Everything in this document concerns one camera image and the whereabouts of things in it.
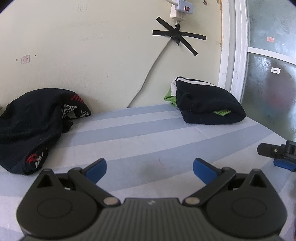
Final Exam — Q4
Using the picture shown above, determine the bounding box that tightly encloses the white door frame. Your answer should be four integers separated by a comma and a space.
218, 0, 248, 102

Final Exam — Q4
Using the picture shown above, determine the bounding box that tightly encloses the striped blue bed sheet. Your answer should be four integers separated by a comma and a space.
0, 102, 296, 241

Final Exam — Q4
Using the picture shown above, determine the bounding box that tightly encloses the lower black tape cross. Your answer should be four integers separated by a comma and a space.
152, 16, 207, 56

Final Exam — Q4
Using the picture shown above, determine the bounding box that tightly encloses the white charger adapter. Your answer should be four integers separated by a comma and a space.
170, 5, 186, 22

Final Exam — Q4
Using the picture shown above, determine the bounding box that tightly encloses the frosted glass door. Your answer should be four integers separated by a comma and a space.
242, 1, 295, 141

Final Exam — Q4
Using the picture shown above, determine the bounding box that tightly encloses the black printed garment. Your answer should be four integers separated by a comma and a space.
1, 88, 91, 175

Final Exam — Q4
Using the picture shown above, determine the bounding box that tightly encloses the small wall sticker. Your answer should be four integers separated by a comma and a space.
21, 55, 30, 64

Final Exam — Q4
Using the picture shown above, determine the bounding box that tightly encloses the white cable on wall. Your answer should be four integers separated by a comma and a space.
126, 38, 173, 108

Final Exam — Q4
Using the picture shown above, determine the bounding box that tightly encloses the navy green knit sweater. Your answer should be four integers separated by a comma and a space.
164, 76, 246, 125

